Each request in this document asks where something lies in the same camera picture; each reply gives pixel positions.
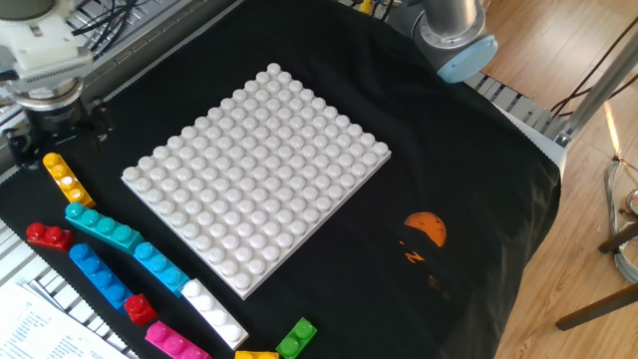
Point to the dark furniture leg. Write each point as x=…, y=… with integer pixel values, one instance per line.
x=618, y=238
x=595, y=309

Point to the red single-stud brick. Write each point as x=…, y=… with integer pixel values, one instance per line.
x=139, y=310

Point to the green two-stud brick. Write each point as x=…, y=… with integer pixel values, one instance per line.
x=296, y=339

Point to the white studded baseplate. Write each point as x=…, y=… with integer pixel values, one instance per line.
x=259, y=209

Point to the pink three-stud brick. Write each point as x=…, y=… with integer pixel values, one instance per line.
x=172, y=344

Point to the black cloth with orange print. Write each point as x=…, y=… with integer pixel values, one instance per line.
x=448, y=149

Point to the aluminium frame post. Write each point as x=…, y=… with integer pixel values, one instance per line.
x=598, y=87

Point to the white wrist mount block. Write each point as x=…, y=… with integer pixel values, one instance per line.
x=40, y=50

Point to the yellow two-stud brick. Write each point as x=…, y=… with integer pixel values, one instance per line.
x=256, y=355

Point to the blue four-stud brick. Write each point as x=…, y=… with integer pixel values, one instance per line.
x=99, y=276

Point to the light blue three-stud brick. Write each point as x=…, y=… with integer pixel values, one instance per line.
x=160, y=268

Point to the yellow four-stud brick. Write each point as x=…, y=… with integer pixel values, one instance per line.
x=67, y=180

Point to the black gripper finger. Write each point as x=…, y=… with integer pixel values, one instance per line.
x=99, y=124
x=20, y=147

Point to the white four-stud brick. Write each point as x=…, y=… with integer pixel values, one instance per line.
x=214, y=314

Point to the teal four-stud brick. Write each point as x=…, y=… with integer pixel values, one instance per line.
x=104, y=228

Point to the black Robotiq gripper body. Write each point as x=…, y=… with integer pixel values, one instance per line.
x=55, y=117

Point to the printed white paper sheets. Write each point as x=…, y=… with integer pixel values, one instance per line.
x=35, y=329

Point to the red two-stud brick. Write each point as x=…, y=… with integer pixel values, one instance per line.
x=50, y=237

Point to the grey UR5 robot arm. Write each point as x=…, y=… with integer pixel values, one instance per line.
x=448, y=35

